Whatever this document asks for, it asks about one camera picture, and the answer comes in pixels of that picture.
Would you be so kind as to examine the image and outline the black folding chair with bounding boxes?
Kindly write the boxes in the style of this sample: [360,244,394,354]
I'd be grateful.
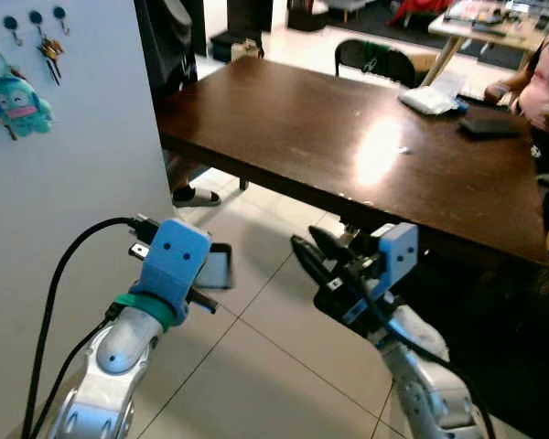
[335,38,422,90]

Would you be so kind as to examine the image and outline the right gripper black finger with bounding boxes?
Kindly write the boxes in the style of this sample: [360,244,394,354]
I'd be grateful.
[308,225,360,264]
[291,234,336,292]

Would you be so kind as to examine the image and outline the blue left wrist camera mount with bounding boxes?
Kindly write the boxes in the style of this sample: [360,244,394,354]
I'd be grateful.
[130,218,213,316]

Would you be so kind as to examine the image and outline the flat black wallet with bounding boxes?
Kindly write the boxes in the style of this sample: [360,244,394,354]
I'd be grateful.
[457,112,523,141]

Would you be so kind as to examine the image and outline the blue wall hook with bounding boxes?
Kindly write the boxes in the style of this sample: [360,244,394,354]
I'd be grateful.
[27,10,45,39]
[3,16,22,47]
[53,6,71,37]

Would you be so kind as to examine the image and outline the dark brown wooden table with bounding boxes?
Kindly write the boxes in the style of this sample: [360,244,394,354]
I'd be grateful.
[154,57,549,268]

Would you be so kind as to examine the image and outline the seated person in pink shirt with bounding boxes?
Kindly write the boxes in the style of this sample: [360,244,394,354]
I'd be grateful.
[483,26,549,179]

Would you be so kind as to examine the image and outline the brass and black key bunch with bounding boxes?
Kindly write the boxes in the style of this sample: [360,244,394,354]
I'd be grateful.
[38,35,66,86]

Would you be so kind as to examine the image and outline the light wooden table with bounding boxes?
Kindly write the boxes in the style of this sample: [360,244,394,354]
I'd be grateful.
[426,0,549,88]

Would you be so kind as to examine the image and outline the teal plush keychain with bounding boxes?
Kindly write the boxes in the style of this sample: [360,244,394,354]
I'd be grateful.
[0,46,54,140]

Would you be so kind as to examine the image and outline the person in dark shirt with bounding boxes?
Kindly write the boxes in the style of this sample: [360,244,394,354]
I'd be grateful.
[131,0,223,209]

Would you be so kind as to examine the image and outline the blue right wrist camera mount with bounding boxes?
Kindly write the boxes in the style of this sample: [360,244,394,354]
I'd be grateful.
[343,222,420,326]

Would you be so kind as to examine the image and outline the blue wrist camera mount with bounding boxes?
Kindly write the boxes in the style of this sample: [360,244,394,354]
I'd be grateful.
[343,222,420,326]
[130,218,213,316]

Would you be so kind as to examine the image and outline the white wet wipes pack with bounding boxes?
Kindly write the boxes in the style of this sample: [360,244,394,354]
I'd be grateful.
[397,75,469,117]

